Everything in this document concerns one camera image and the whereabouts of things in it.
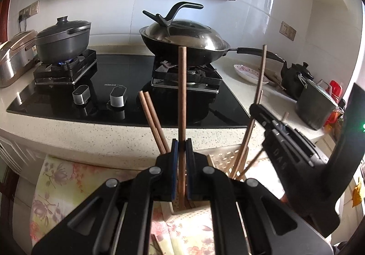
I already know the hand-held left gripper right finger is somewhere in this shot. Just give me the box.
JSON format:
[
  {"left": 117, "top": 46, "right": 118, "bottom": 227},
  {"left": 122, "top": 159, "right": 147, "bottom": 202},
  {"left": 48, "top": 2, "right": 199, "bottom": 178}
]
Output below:
[{"left": 185, "top": 138, "right": 335, "bottom": 255}]

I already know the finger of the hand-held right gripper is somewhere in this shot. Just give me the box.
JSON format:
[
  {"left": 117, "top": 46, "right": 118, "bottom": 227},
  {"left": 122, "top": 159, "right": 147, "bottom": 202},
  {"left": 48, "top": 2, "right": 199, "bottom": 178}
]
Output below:
[{"left": 249, "top": 103, "right": 318, "bottom": 159}]

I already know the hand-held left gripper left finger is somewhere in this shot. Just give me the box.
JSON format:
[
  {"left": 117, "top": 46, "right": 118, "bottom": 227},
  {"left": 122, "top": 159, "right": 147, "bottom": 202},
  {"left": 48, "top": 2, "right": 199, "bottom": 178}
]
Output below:
[{"left": 31, "top": 139, "right": 180, "bottom": 255}]

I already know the white perforated utensil basket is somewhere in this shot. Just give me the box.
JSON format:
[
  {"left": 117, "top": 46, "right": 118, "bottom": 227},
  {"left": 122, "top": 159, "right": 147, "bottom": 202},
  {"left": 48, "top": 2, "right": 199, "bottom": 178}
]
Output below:
[{"left": 160, "top": 144, "right": 270, "bottom": 221}]

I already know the brown wooden chopstick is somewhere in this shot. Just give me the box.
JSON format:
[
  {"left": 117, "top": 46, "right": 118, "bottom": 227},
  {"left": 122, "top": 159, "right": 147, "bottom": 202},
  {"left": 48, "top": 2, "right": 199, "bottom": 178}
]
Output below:
[
  {"left": 229, "top": 44, "right": 268, "bottom": 179},
  {"left": 235, "top": 90, "right": 263, "bottom": 180},
  {"left": 138, "top": 90, "right": 167, "bottom": 156},
  {"left": 177, "top": 46, "right": 189, "bottom": 211},
  {"left": 144, "top": 91, "right": 172, "bottom": 153},
  {"left": 238, "top": 112, "right": 289, "bottom": 181}
]

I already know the black teapot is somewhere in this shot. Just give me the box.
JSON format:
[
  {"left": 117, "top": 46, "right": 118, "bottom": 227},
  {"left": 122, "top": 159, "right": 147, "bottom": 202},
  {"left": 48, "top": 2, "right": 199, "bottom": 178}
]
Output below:
[{"left": 280, "top": 61, "right": 314, "bottom": 100}]

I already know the small yellow object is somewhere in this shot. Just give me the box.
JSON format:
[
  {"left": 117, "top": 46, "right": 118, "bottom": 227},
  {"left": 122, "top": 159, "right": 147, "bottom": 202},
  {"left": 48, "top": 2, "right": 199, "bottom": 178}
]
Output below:
[{"left": 352, "top": 177, "right": 365, "bottom": 208}]

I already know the shallow plate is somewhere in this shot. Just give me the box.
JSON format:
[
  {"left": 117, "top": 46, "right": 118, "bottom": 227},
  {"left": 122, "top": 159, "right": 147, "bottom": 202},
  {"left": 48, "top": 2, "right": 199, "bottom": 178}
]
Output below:
[{"left": 234, "top": 64, "right": 270, "bottom": 85}]

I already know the stainless steel pot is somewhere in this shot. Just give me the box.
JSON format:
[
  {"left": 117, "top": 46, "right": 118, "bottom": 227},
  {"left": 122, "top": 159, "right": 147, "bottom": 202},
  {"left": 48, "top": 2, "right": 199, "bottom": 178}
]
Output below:
[{"left": 295, "top": 74, "right": 343, "bottom": 130}]

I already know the red thermos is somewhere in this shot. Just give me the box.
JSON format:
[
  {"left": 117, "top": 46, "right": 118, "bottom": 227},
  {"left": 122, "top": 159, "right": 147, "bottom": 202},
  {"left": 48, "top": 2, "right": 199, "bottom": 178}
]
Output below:
[{"left": 328, "top": 80, "right": 344, "bottom": 110}]

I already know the silver stove knob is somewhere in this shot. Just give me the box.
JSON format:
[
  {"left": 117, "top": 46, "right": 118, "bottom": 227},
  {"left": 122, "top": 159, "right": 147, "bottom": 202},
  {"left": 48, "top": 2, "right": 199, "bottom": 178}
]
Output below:
[
  {"left": 72, "top": 86, "right": 89, "bottom": 105},
  {"left": 110, "top": 86, "right": 127, "bottom": 108}
]

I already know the speckled kitchen countertop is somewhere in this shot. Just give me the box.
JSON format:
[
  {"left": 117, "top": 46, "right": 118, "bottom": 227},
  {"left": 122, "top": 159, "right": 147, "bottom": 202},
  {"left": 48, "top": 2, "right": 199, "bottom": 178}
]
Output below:
[{"left": 0, "top": 57, "right": 338, "bottom": 172}]

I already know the black glass gas stove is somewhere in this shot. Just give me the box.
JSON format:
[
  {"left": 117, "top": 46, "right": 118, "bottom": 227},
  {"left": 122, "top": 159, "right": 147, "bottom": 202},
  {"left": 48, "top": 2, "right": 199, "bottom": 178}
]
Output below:
[{"left": 6, "top": 49, "right": 251, "bottom": 127}]

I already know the black wok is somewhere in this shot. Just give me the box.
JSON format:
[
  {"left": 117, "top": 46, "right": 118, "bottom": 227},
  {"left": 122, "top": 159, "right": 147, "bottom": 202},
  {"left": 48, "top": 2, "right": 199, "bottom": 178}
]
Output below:
[{"left": 139, "top": 28, "right": 286, "bottom": 66}]

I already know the floral tablecloth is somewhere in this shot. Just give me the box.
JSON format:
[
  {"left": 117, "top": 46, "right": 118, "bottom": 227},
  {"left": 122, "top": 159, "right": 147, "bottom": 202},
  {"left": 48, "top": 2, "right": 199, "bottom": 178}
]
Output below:
[{"left": 30, "top": 155, "right": 286, "bottom": 255}]

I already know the black cooking pot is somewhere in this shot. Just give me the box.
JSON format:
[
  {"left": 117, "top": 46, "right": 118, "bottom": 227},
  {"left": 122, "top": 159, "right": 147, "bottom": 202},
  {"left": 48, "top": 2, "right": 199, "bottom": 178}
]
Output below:
[{"left": 34, "top": 28, "right": 92, "bottom": 64}]

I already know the black pot lid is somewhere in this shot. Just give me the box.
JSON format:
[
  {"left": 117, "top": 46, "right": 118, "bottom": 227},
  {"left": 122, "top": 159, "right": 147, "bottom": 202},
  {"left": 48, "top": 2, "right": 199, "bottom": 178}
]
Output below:
[{"left": 36, "top": 16, "right": 92, "bottom": 39}]

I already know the silver rice cooker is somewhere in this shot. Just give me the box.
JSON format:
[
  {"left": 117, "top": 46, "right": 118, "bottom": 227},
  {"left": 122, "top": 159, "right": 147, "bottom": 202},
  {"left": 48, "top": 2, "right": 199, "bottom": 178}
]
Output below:
[{"left": 0, "top": 30, "right": 39, "bottom": 88}]

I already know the wooden framed glass door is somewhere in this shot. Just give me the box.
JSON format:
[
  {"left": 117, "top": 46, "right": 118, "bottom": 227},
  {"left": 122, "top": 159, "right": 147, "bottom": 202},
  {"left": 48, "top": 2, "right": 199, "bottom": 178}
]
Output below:
[{"left": 0, "top": 0, "right": 15, "bottom": 44}]

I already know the wall socket plate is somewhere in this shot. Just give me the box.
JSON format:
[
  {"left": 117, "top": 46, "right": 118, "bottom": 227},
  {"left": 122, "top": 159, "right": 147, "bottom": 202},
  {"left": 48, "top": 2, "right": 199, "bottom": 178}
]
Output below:
[
  {"left": 280, "top": 21, "right": 297, "bottom": 42},
  {"left": 19, "top": 0, "right": 40, "bottom": 21}
]

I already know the wok lid with black handle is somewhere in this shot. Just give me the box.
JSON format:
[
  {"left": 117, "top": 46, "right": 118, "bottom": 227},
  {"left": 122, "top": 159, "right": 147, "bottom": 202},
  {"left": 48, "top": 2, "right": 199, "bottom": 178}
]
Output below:
[{"left": 142, "top": 1, "right": 229, "bottom": 52}]

